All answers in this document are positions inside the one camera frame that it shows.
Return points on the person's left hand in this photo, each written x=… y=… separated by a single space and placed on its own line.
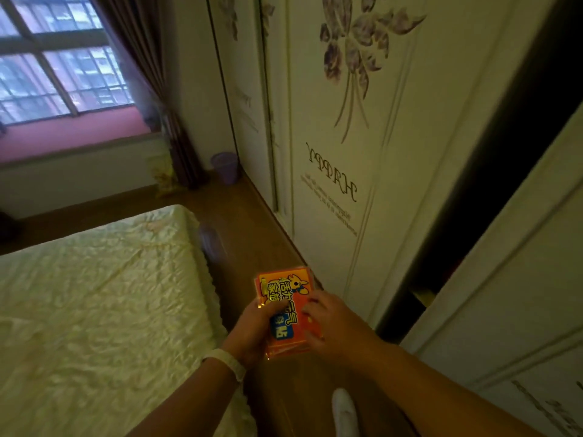
x=250 y=332

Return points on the person's right hand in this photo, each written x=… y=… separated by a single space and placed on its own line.
x=339 y=327

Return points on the person's left thumb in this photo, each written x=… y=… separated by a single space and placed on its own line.
x=274 y=307

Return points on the person's right thumb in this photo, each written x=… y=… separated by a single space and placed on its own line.
x=314 y=342

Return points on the orange printed packet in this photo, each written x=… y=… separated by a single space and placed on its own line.
x=287 y=314

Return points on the person's right forearm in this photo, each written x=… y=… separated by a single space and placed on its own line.
x=437 y=395

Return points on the person's left forearm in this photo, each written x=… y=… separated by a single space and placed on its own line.
x=191 y=400

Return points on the white wristband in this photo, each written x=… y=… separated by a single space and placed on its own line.
x=227 y=362

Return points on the person's white shoe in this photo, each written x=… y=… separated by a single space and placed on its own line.
x=345 y=414

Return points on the purple waste bin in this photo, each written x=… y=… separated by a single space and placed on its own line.
x=225 y=167

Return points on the yellow patterned bag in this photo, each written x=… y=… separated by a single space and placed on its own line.
x=161 y=172

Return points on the bed with cream quilted cover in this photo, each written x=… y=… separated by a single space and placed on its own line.
x=91 y=323

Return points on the white wardrobe with flower print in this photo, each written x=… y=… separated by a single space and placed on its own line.
x=346 y=131

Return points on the white wardrobe sliding door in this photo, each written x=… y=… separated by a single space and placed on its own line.
x=510 y=291

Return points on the dark brown curtain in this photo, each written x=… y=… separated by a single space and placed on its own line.
x=150 y=86

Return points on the window with grid frame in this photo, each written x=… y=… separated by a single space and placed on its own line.
x=54 y=54

